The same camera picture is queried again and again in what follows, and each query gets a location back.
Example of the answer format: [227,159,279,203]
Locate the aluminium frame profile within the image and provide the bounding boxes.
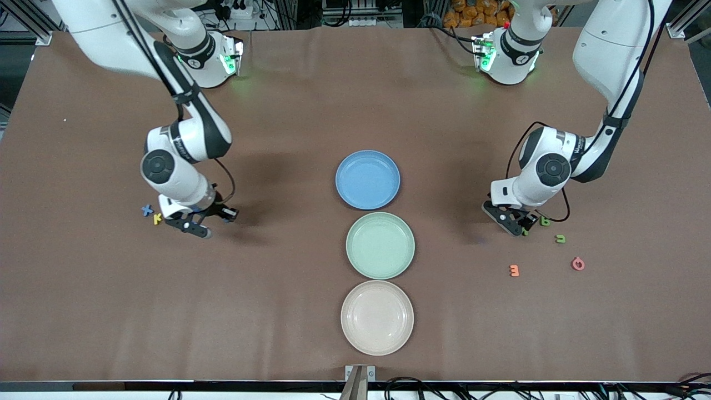
[0,0,53,46]
[665,0,711,41]

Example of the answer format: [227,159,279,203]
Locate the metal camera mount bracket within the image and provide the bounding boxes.
[344,364,377,400]

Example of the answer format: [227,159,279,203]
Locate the green round plate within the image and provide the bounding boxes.
[346,212,415,280]

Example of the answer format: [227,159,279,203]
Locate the beige round plate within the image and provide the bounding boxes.
[341,280,414,356]

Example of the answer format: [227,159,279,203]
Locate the orange bag pile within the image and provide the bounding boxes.
[443,0,514,28]

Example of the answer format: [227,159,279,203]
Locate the metal equipment rack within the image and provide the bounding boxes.
[321,0,405,28]

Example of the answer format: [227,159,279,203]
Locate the blue round plate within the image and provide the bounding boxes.
[335,150,401,211]

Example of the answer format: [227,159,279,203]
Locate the white power strip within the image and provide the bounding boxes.
[219,3,262,23]

